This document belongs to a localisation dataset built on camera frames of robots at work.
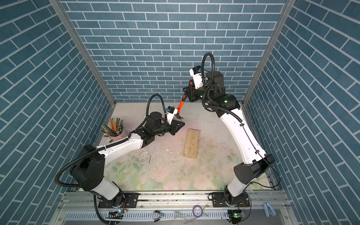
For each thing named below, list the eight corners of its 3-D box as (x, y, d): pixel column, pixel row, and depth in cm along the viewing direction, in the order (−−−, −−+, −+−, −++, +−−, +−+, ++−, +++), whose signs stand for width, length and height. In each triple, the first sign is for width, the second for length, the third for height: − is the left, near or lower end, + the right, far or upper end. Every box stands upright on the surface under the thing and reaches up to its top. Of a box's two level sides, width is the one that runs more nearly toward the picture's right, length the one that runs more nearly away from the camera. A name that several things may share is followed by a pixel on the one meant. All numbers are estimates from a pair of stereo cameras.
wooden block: (183, 157, 91) (183, 154, 88) (188, 131, 104) (188, 128, 102) (195, 159, 90) (196, 156, 88) (199, 132, 104) (199, 129, 101)
